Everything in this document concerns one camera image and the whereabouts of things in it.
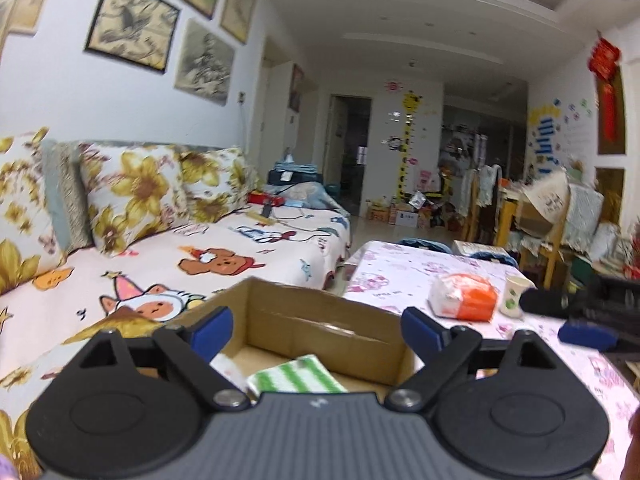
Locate dark framed corridor picture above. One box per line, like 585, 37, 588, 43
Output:
289, 64, 305, 113

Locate blue chair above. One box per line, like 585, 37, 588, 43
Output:
400, 236, 451, 257
470, 251, 519, 267

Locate green striped sponge cloth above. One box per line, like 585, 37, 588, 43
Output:
247, 354, 349, 396

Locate giraffe height chart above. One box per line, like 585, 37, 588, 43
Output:
395, 90, 425, 196

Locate dark blue bag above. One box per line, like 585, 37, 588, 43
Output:
267, 169, 326, 186

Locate wooden chair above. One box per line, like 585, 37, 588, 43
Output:
517, 170, 571, 291

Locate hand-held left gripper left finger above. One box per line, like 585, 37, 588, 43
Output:
75, 305, 252, 413

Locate red wall ornament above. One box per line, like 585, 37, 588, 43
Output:
589, 37, 623, 143

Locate grey green trimmed cushion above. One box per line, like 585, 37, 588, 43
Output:
41, 140, 93, 254

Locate white paper cup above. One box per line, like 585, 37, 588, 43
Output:
502, 274, 536, 318

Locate sepia framed picture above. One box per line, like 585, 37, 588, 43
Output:
0, 0, 53, 36

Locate cardboard box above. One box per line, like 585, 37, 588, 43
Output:
170, 277, 418, 403

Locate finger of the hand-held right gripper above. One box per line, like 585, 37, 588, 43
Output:
519, 274, 640, 320
557, 317, 640, 356

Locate pile of small boxes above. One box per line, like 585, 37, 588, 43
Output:
366, 194, 438, 228

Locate grey blue clothing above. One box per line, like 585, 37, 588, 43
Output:
290, 182, 346, 209

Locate sofa with floral cushions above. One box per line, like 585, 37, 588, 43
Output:
0, 204, 352, 396

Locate orange tissue pack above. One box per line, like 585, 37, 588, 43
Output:
427, 272, 500, 322

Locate blue yellow wall stickers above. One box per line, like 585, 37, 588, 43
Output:
527, 105, 563, 176

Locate hanging white clothes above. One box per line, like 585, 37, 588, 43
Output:
460, 165, 503, 211

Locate cream cartoon cloth cover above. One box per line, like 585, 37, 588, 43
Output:
520, 170, 571, 233

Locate yellow floral sofa cushion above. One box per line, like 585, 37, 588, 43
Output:
177, 147, 251, 223
80, 142, 193, 257
0, 127, 68, 296

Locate pale lace cover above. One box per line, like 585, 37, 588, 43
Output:
592, 222, 623, 261

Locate black framed bird picture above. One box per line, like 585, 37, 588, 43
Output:
84, 0, 181, 75

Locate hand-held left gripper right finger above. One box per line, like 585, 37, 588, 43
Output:
384, 306, 556, 413

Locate red box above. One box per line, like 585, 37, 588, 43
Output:
247, 191, 287, 207

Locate light blue folded cloths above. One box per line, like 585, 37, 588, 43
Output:
277, 159, 321, 173

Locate grey sketch framed picture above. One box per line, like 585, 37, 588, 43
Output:
174, 19, 236, 106

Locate white lace chair cover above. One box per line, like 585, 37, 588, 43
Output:
565, 182, 606, 261

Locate pink printed tablecloth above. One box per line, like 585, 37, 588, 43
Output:
344, 240, 640, 480

